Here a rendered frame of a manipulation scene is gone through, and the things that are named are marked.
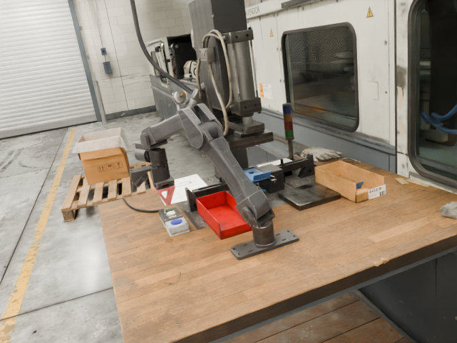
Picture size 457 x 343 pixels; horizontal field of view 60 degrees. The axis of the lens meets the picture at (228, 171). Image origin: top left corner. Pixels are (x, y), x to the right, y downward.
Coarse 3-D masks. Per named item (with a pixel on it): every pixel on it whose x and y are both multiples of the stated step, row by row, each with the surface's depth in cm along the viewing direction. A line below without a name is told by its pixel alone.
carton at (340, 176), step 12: (324, 168) 158; (336, 168) 160; (348, 168) 155; (360, 168) 148; (324, 180) 151; (336, 180) 144; (348, 180) 155; (360, 180) 149; (372, 180) 143; (348, 192) 138; (360, 192) 143; (372, 192) 137; (384, 192) 139
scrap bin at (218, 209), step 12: (204, 204) 146; (216, 204) 148; (228, 204) 147; (204, 216) 138; (216, 216) 140; (228, 216) 139; (240, 216) 138; (216, 228) 126; (228, 228) 130; (240, 228) 126
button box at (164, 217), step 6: (126, 204) 164; (138, 210) 156; (144, 210) 154; (150, 210) 153; (156, 210) 152; (162, 210) 146; (174, 210) 144; (162, 216) 141; (168, 216) 140; (174, 216) 139; (180, 216) 139
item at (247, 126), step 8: (232, 120) 165; (240, 120) 156; (248, 120) 147; (256, 120) 151; (232, 128) 155; (240, 128) 147; (248, 128) 144; (256, 128) 145; (264, 128) 146; (224, 136) 152; (232, 136) 151; (240, 136) 147; (248, 136) 147; (256, 136) 147; (264, 136) 148; (272, 136) 149; (232, 144) 144; (240, 144) 145; (248, 144) 146; (256, 144) 148
